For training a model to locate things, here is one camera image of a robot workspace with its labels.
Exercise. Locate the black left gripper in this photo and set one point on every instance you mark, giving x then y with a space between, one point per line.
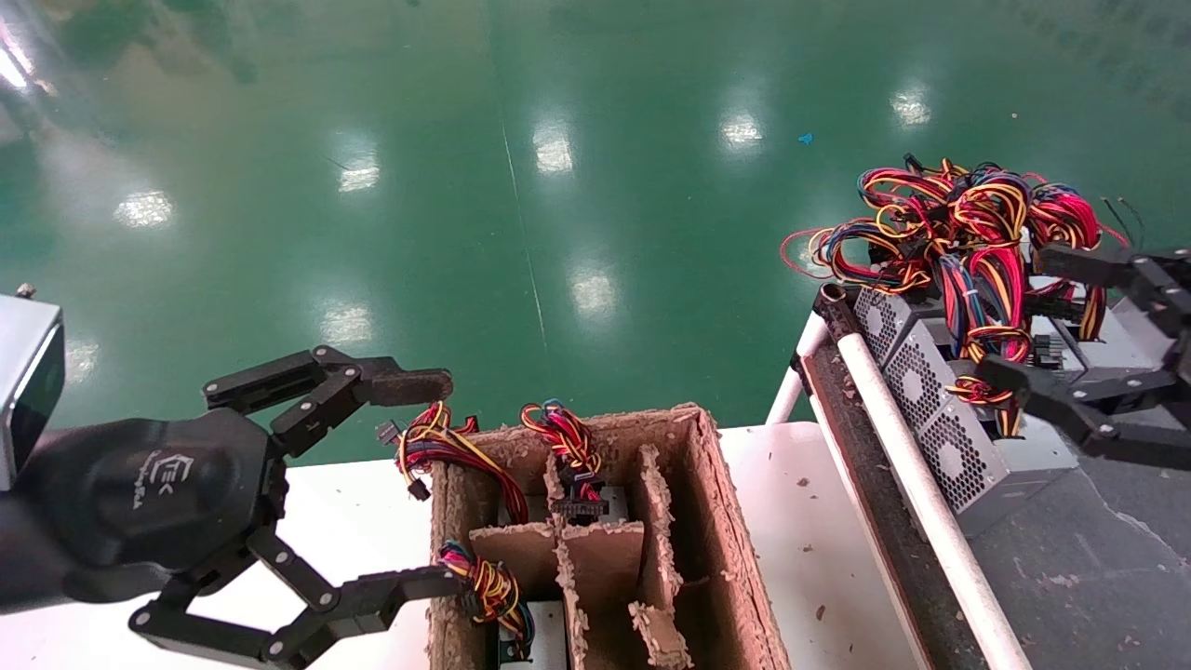
153 493

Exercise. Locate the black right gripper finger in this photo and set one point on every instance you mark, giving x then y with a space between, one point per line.
1098 262
1117 419

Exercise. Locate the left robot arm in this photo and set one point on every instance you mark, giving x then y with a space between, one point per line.
14 568

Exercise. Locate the long white pipe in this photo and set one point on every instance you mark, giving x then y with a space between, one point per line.
930 502

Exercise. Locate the dusty dark pipe joint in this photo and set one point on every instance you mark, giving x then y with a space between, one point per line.
840 312

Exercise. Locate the short white pipe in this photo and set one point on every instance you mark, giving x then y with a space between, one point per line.
791 386

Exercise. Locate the brown cardboard divider box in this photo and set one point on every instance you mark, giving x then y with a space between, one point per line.
716 521

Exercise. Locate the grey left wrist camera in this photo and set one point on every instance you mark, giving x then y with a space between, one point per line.
23 391

